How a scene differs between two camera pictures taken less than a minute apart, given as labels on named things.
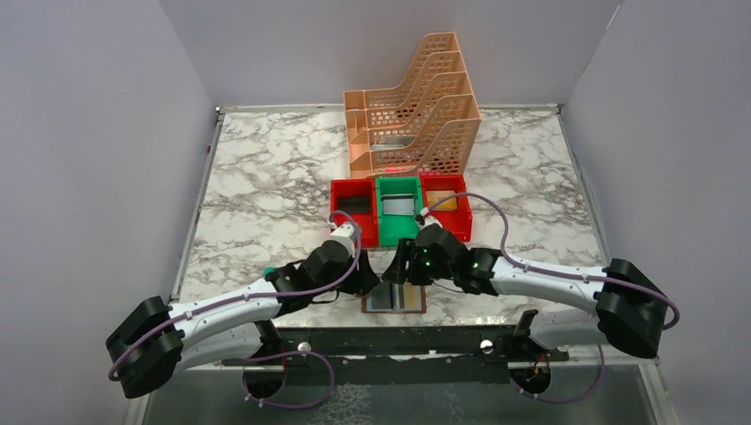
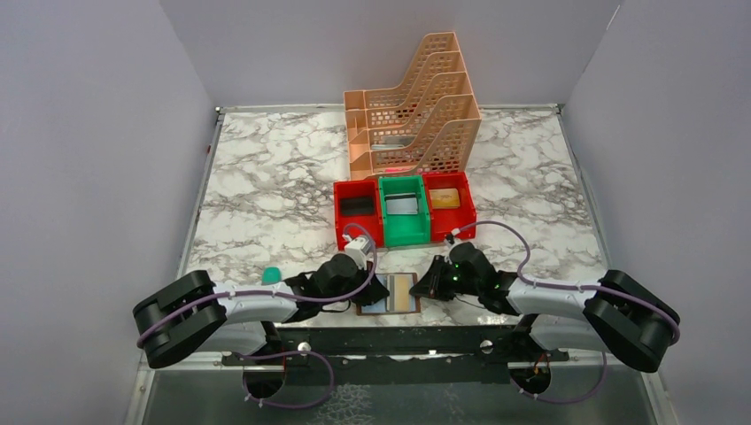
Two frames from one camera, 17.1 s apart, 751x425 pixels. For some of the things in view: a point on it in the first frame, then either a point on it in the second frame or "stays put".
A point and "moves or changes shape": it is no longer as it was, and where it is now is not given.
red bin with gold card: x=458 y=221 stays put
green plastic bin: x=398 y=202 moves or changes shape
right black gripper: x=398 y=271 → x=431 y=284
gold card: x=435 y=197 stays put
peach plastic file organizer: x=427 y=126 stays put
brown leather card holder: x=395 y=297 stays put
